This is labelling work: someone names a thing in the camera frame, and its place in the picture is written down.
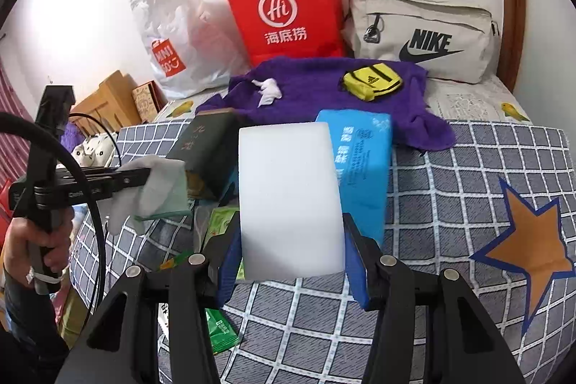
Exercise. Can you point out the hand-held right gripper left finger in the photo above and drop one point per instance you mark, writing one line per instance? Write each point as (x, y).
(229, 271)

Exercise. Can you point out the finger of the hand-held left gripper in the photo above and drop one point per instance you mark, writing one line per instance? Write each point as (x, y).
(126, 177)

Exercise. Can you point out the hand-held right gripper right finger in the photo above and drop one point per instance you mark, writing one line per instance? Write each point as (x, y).
(357, 276)

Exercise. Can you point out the white glove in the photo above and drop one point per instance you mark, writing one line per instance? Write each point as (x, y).
(157, 190)

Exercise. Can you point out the white foam block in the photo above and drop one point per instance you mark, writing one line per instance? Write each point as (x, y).
(288, 195)

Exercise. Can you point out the purple towel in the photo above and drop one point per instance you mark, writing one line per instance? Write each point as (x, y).
(315, 87)

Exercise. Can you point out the person's left forearm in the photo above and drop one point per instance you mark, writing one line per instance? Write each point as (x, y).
(27, 312)

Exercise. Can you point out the person's left hand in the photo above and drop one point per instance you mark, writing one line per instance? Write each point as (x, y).
(18, 244)

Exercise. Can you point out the purple plush toy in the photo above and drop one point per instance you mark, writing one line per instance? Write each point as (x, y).
(72, 139)

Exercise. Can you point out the pink striped cloth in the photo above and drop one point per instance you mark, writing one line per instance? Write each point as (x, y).
(13, 132)

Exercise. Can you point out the white spotted plush toy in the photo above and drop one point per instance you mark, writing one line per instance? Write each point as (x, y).
(94, 150)

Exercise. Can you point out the green yellow packet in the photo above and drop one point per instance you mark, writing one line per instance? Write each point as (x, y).
(177, 261)

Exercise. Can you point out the light wooden box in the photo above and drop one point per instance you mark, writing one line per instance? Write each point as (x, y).
(103, 100)

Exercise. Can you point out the patterned cardboard box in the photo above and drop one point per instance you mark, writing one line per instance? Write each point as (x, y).
(146, 103)

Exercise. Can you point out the dark green box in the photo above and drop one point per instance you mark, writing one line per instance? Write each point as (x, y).
(202, 145)

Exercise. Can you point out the blue tissue pack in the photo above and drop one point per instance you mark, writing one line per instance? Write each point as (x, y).
(364, 168)

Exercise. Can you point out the white plastic bag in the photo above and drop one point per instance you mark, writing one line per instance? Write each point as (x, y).
(189, 19)

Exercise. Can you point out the yellow small pouch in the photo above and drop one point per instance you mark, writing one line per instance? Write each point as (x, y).
(369, 80)

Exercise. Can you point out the beige sling bag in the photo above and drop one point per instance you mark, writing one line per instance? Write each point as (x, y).
(427, 15)

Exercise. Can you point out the brown wooden frame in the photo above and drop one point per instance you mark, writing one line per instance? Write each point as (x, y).
(513, 6)

